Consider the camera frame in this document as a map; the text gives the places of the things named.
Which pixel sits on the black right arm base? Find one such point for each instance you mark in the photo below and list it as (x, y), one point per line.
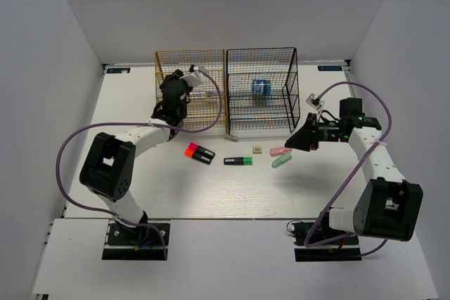
(325, 245)

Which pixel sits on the orange cap highlighter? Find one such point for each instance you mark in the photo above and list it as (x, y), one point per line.
(194, 154)

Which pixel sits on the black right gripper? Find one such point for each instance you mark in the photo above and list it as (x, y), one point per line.
(306, 139)

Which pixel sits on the dark table label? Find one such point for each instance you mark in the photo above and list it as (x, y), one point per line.
(118, 70)
(329, 68)

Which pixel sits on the pink cap highlighter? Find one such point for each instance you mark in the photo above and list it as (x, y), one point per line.
(201, 150)

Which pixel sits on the beige eraser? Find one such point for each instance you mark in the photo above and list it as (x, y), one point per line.
(257, 150)

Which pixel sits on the grey eraser block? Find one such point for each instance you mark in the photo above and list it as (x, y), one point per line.
(230, 137)

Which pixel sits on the dark right table label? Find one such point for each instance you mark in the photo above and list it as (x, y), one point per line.
(329, 68)

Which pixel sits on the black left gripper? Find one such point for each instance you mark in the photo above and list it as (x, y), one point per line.
(175, 74)

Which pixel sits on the pink translucent highlighter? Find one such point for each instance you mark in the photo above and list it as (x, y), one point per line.
(274, 152)

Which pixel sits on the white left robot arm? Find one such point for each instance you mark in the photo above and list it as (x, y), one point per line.
(109, 165)

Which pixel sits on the green translucent highlighter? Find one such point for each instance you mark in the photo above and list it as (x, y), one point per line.
(281, 160)

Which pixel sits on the green cap highlighter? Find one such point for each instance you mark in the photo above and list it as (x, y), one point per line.
(238, 161)

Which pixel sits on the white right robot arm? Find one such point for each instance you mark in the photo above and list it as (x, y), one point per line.
(389, 205)

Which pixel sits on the black wire basket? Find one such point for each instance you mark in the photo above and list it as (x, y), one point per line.
(281, 108)

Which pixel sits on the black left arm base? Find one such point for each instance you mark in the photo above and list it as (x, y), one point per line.
(136, 244)

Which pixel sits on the dark left table label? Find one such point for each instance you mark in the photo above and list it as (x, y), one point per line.
(118, 70)

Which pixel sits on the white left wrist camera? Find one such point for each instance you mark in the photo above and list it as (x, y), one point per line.
(196, 76)

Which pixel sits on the blue tape box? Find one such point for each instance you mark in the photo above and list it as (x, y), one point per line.
(261, 87)

